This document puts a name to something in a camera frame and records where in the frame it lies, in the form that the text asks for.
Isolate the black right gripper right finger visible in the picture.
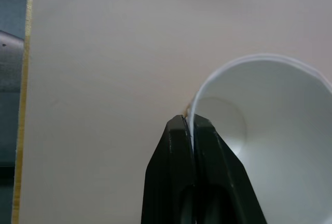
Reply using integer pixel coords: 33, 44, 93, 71
191, 114, 268, 224

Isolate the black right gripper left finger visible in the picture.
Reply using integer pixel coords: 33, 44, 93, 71
141, 114, 196, 224

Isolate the white paper cup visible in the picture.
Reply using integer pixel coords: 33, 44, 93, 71
185, 53, 332, 224

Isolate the silver robot body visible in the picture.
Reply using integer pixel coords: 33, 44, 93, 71
0, 30, 25, 93

